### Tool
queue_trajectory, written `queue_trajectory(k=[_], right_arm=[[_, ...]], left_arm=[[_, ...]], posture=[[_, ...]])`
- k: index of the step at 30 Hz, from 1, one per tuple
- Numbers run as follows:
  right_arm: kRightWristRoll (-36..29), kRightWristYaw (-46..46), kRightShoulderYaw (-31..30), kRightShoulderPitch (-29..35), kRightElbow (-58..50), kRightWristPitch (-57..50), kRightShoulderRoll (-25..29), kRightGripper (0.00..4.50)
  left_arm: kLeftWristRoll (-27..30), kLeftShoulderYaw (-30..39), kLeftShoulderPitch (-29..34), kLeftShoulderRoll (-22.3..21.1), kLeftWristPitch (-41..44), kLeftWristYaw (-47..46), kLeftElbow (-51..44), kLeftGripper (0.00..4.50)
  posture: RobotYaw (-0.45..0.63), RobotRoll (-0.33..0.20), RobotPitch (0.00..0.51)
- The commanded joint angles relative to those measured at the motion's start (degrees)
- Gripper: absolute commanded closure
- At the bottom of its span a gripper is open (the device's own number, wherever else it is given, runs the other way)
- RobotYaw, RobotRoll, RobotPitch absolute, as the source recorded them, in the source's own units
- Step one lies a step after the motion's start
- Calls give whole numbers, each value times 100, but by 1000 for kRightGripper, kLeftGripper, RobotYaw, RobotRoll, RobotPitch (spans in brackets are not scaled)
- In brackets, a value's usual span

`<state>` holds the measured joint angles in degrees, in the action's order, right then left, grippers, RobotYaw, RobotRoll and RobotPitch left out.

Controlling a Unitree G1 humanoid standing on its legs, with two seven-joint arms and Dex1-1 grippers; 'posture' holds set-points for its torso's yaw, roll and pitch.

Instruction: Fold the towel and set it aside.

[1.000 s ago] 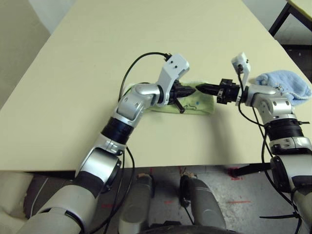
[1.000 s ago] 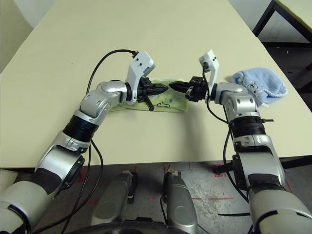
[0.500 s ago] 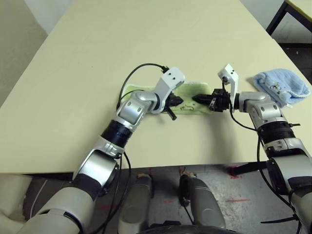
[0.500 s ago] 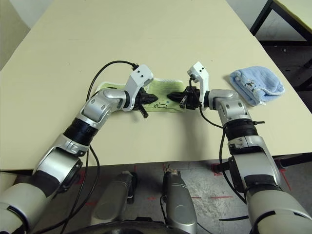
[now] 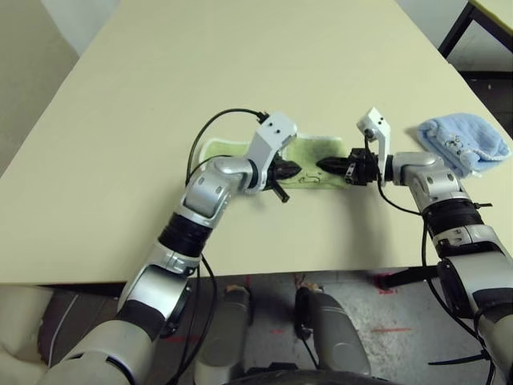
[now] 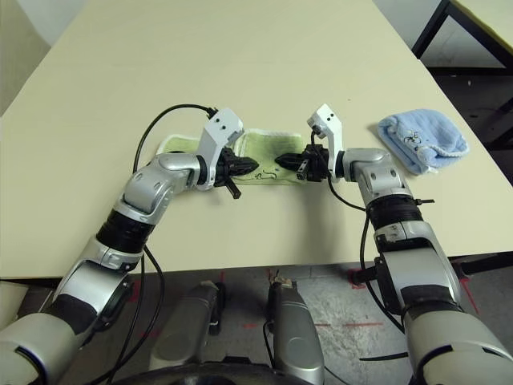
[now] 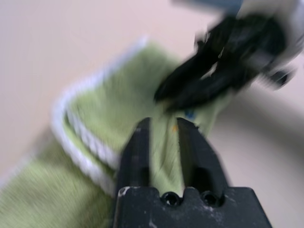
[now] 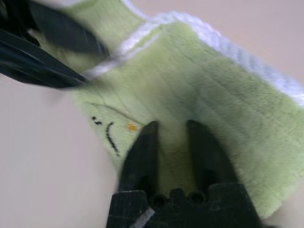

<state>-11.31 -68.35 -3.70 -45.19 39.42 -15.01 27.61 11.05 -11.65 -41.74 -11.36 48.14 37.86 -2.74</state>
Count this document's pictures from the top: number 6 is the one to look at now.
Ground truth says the side table black frame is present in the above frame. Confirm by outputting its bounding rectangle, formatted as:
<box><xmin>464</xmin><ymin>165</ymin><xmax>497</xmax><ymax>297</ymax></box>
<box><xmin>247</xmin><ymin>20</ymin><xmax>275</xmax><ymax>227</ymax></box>
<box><xmin>412</xmin><ymin>0</ymin><xmax>513</xmax><ymax>69</ymax></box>

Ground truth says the thin black leg cable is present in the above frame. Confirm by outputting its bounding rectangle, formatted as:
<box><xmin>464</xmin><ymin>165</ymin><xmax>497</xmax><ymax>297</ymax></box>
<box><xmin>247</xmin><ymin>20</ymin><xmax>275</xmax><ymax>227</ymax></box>
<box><xmin>262</xmin><ymin>318</ymin><xmax>277</xmax><ymax>366</ymax></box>

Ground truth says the black table foot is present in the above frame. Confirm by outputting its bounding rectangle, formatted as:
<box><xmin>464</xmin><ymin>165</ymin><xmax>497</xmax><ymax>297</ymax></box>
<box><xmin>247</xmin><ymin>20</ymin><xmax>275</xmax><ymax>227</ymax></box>
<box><xmin>352</xmin><ymin>252</ymin><xmax>513</xmax><ymax>288</ymax></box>

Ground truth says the grey right robot leg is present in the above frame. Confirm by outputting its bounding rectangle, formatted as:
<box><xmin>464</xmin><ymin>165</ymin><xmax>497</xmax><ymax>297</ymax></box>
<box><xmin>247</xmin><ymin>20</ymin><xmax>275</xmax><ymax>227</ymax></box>
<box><xmin>266</xmin><ymin>280</ymin><xmax>325</xmax><ymax>385</ymax></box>

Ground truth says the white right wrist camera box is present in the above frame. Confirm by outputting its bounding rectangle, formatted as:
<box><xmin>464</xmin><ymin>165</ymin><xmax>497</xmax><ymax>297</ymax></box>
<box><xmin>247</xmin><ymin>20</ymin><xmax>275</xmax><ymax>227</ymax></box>
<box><xmin>306</xmin><ymin>103</ymin><xmax>345</xmax><ymax>180</ymax></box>

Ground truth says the dark robot waist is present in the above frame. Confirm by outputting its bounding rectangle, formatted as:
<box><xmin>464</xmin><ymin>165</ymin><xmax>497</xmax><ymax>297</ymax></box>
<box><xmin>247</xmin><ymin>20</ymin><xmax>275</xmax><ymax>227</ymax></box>
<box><xmin>115</xmin><ymin>356</ymin><xmax>281</xmax><ymax>385</ymax></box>

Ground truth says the green terry towel white trim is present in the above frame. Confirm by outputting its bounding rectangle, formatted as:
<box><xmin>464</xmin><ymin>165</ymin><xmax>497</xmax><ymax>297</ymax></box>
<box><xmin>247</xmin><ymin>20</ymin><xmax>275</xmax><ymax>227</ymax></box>
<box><xmin>155</xmin><ymin>128</ymin><xmax>305</xmax><ymax>189</ymax></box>

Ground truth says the grey robot leg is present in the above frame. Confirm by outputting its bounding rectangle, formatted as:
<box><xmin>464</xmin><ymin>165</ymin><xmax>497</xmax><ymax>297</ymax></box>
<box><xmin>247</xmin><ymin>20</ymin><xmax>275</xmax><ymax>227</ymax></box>
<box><xmin>151</xmin><ymin>280</ymin><xmax>225</xmax><ymax>372</ymax></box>
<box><xmin>266</xmin><ymin>280</ymin><xmax>325</xmax><ymax>385</ymax></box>

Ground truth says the black zip tie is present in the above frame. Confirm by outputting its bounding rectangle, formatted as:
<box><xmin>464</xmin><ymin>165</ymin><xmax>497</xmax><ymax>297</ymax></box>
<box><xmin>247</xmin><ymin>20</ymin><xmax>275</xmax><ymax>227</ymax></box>
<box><xmin>358</xmin><ymin>351</ymin><xmax>410</xmax><ymax>362</ymax></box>

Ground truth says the folded light blue towel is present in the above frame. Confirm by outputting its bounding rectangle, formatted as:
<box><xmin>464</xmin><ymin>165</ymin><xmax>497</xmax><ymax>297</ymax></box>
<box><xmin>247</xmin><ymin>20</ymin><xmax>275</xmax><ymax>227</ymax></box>
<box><xmin>376</xmin><ymin>107</ymin><xmax>469</xmax><ymax>176</ymax></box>

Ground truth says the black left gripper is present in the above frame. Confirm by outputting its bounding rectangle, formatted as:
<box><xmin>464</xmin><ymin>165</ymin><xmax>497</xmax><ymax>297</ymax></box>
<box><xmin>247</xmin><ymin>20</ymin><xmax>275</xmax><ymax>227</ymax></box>
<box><xmin>214</xmin><ymin>148</ymin><xmax>261</xmax><ymax>201</ymax></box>

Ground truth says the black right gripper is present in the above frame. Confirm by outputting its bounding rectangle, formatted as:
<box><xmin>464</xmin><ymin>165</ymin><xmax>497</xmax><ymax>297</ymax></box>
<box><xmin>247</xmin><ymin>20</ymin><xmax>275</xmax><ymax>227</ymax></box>
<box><xmin>274</xmin><ymin>144</ymin><xmax>332</xmax><ymax>184</ymax></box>

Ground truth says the grey left robot leg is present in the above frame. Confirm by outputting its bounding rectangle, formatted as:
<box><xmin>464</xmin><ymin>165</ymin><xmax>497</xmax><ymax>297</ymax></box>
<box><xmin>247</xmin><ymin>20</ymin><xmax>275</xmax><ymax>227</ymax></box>
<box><xmin>151</xmin><ymin>280</ymin><xmax>225</xmax><ymax>372</ymax></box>

